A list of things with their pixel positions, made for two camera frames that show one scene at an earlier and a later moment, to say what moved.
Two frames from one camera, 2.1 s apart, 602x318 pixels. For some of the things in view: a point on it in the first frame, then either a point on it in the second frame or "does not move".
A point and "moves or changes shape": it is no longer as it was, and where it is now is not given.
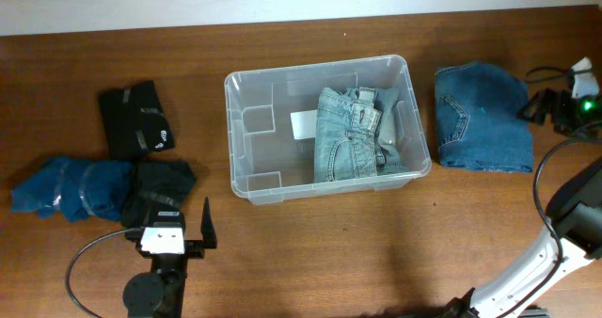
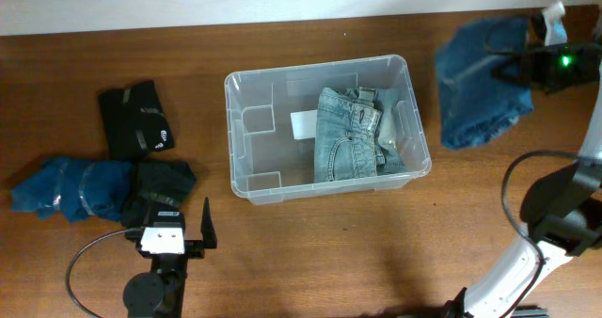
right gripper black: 560,99 → 527,70
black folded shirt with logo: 134,121 does not move
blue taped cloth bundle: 78,189 does not move
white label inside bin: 304,123 does not move
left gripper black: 195,248 does not move
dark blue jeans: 479,127 moves or changes shape
